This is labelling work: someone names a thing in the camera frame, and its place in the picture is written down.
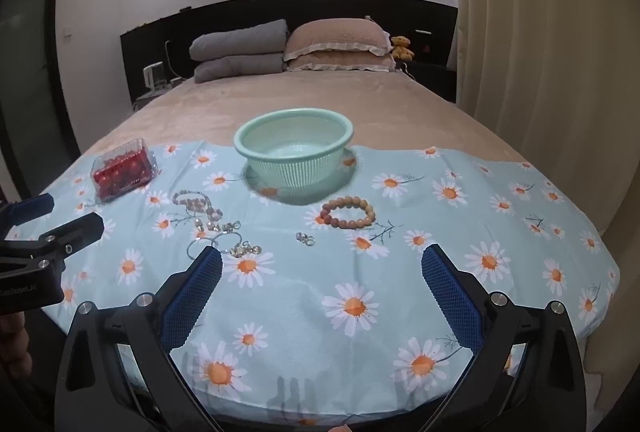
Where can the grey folded quilt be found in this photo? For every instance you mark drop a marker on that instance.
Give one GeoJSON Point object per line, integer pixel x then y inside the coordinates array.
{"type": "Point", "coordinates": [235, 68]}
{"type": "Point", "coordinates": [235, 40]}

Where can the green plastic mesh basket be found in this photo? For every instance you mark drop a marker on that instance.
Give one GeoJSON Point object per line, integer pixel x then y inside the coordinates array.
{"type": "Point", "coordinates": [300, 182]}

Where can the black nightstand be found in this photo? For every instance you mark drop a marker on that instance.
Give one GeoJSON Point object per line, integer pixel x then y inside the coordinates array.
{"type": "Point", "coordinates": [435, 80]}

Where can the black headboard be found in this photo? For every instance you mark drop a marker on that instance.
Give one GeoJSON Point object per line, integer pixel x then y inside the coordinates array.
{"type": "Point", "coordinates": [150, 42]}

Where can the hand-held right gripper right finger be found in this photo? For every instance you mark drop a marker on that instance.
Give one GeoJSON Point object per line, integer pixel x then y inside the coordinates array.
{"type": "Point", "coordinates": [450, 297]}

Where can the beige bed blanket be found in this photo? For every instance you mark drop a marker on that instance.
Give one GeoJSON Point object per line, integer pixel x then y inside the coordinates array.
{"type": "Point", "coordinates": [310, 92]}

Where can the dark glass door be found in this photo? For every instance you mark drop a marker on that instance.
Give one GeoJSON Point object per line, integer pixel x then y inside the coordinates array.
{"type": "Point", "coordinates": [30, 62]}

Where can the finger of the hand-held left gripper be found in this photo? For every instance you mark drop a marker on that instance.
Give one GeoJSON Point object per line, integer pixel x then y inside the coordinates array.
{"type": "Point", "coordinates": [75, 232]}
{"type": "Point", "coordinates": [30, 207]}

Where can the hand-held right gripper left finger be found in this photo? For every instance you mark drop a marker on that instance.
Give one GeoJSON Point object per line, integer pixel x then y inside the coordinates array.
{"type": "Point", "coordinates": [200, 292]}

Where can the white bedside appliance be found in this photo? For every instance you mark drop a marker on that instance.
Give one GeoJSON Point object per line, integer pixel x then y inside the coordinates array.
{"type": "Point", "coordinates": [154, 76]}

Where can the beige frilled pillow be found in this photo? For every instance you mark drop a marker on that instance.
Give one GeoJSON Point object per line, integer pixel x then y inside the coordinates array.
{"type": "Point", "coordinates": [340, 64]}
{"type": "Point", "coordinates": [335, 37]}

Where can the daisy print blue cloth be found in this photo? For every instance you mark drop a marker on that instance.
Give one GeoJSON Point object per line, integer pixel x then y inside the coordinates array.
{"type": "Point", "coordinates": [300, 272]}

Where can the yellow teddy bear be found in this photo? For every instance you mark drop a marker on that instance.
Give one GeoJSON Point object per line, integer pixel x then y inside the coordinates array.
{"type": "Point", "coordinates": [401, 48]}

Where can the clear box of red tomatoes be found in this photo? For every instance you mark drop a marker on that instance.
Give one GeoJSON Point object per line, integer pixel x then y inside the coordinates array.
{"type": "Point", "coordinates": [122, 170]}

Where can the cream curtain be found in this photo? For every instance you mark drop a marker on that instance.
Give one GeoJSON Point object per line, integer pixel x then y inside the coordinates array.
{"type": "Point", "coordinates": [550, 62]}

